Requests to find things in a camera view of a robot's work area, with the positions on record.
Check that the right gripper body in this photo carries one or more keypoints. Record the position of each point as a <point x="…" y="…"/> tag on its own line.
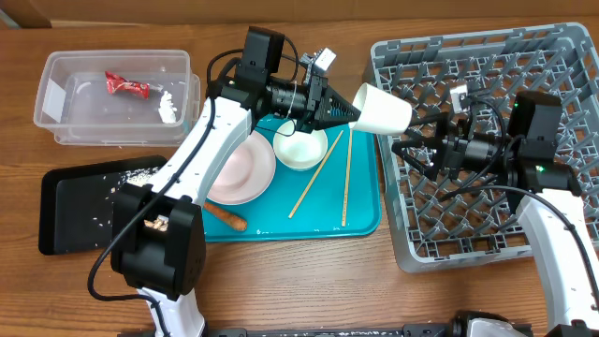
<point x="454" y="151"/>

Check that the clear plastic waste bin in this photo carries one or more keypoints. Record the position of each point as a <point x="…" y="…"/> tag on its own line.
<point x="74" y="104"/>

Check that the wooden chopstick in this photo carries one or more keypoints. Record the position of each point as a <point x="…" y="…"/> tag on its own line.
<point x="347" y="177"/>
<point x="315" y="175"/>

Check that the pink plate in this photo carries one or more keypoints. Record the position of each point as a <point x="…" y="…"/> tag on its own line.
<point x="246" y="174"/>

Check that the black rectangular tray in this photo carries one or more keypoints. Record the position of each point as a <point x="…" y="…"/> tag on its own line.
<point x="65" y="203"/>

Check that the orange carrot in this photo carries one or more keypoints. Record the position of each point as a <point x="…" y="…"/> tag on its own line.
<point x="229" y="218"/>

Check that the spilled white rice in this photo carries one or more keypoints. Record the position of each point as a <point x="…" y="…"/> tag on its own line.
<point x="105" y="192"/>

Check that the white tissue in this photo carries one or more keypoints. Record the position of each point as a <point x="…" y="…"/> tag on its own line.
<point x="167" y="109"/>

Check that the red snack wrapper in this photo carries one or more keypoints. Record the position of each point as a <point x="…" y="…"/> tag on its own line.
<point x="117" y="84"/>

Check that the white bowl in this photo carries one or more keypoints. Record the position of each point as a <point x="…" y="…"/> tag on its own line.
<point x="298" y="150"/>

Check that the grey dishwasher rack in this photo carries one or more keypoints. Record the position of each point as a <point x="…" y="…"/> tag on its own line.
<point x="429" y="233"/>

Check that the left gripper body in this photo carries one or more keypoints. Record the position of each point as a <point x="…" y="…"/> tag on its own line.
<point x="315" y="90"/>

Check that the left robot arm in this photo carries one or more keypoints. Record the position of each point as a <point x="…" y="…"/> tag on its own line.
<point x="158" y="239"/>

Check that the nut shell food scraps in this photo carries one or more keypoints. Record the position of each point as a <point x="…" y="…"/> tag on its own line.
<point x="160" y="223"/>

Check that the white cup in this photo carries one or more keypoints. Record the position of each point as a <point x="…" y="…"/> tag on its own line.
<point x="381" y="113"/>

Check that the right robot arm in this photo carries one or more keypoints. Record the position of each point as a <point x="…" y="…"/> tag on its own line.
<point x="543" y="194"/>

